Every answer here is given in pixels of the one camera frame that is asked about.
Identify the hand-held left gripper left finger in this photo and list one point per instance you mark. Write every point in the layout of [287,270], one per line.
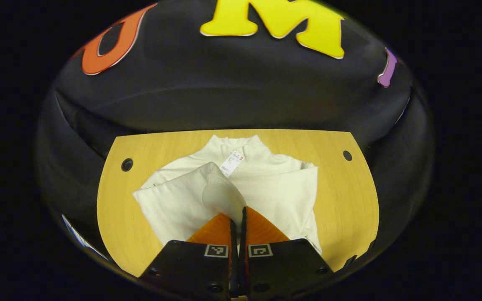
[191,267]

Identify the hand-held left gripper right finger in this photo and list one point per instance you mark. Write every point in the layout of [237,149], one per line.
[283,267]

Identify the cream sweatshirt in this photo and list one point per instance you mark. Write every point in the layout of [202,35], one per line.
[274,188]

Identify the black backdrop cloth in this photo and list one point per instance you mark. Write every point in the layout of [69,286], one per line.
[224,92]

